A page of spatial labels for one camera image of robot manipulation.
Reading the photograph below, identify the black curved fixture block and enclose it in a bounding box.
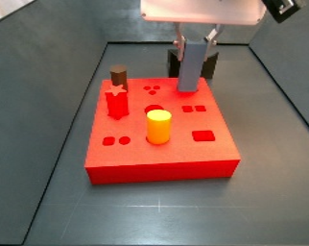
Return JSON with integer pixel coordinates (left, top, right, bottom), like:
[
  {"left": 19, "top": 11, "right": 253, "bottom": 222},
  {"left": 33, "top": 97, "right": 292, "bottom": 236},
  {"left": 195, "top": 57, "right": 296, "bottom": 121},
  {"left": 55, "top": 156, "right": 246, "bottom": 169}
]
[{"left": 168, "top": 49, "right": 220, "bottom": 80}]

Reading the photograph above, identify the yellow cylinder peg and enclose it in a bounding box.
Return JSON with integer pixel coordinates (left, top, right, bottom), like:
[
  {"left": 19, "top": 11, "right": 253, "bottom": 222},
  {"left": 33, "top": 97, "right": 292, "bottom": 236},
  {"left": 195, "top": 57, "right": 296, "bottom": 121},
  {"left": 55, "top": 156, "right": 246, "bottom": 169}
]
[{"left": 148, "top": 110, "right": 172, "bottom": 144}]

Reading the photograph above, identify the red foam hole board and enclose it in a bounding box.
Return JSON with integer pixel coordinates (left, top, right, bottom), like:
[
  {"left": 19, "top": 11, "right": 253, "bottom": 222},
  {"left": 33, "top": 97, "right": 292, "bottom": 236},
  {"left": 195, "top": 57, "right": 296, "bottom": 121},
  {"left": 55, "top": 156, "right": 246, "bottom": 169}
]
[{"left": 85, "top": 78, "right": 241, "bottom": 185}]

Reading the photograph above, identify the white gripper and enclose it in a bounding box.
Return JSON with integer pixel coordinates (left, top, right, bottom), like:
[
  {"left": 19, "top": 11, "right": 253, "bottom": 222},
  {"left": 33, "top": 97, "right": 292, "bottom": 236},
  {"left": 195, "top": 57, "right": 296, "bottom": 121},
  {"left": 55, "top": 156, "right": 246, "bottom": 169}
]
[{"left": 141, "top": 0, "right": 266, "bottom": 62}]

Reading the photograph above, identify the brown hexagonal peg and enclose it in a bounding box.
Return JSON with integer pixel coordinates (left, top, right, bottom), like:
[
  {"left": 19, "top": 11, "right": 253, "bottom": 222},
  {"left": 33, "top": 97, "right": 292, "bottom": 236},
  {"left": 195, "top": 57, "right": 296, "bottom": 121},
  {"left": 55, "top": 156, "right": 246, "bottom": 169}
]
[{"left": 111, "top": 64, "right": 128, "bottom": 89}]

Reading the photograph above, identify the red star prism peg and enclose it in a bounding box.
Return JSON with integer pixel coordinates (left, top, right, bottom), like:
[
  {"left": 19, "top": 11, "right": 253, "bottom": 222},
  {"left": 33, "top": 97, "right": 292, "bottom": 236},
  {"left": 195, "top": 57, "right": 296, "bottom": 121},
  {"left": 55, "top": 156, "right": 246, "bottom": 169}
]
[{"left": 105, "top": 85, "right": 129, "bottom": 120}]

